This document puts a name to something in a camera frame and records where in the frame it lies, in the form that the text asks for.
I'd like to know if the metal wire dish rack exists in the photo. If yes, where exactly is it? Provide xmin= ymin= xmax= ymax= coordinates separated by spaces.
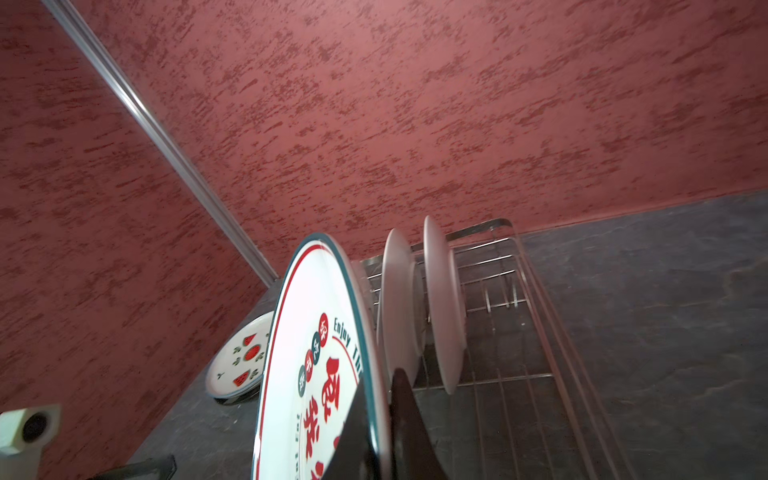
xmin=359 ymin=217 xmax=637 ymax=480

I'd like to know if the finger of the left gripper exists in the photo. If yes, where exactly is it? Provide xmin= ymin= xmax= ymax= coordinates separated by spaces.
xmin=89 ymin=455 xmax=177 ymax=480

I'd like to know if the left corner aluminium profile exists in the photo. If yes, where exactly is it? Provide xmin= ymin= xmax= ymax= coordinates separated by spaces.
xmin=42 ymin=0 xmax=279 ymax=287

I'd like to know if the watermelon print white plate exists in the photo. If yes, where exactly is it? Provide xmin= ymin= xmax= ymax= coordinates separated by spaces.
xmin=205 ymin=311 xmax=274 ymax=403

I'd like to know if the orange sunburst plate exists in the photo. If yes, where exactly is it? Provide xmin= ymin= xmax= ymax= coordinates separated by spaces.
xmin=377 ymin=229 xmax=426 ymax=385
xmin=423 ymin=216 xmax=467 ymax=395

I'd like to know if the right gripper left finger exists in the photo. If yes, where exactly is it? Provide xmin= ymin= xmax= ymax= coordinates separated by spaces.
xmin=322 ymin=382 xmax=369 ymax=480

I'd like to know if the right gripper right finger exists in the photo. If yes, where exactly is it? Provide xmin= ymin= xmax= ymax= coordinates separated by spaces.
xmin=390 ymin=368 xmax=448 ymax=479

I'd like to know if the red character white plate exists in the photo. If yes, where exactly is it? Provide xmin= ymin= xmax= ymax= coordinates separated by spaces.
xmin=251 ymin=233 xmax=394 ymax=479

